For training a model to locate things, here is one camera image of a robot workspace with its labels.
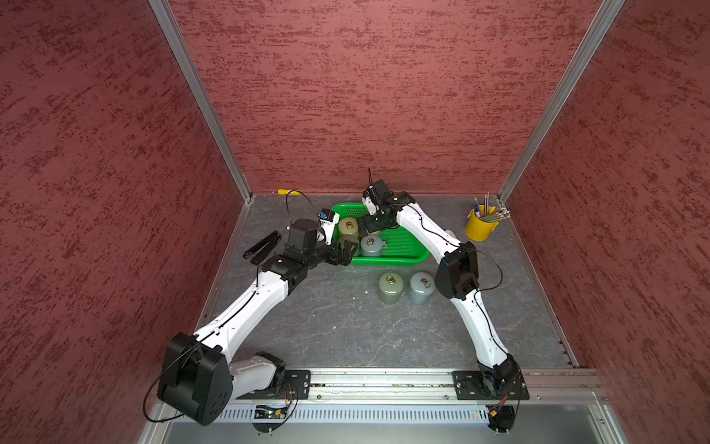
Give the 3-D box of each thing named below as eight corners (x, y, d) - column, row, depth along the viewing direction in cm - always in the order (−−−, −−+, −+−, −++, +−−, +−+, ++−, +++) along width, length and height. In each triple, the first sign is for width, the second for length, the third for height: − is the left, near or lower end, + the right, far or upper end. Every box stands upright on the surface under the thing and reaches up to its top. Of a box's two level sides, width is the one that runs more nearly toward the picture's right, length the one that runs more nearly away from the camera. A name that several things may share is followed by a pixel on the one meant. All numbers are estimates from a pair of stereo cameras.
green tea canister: (378, 304, 91) (380, 293, 84) (378, 284, 95) (379, 272, 88) (401, 304, 91) (404, 293, 84) (399, 284, 95) (402, 272, 88)
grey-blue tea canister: (408, 303, 91) (412, 292, 84) (406, 284, 96) (410, 272, 89) (431, 303, 91) (436, 293, 84) (428, 284, 96) (433, 272, 89)
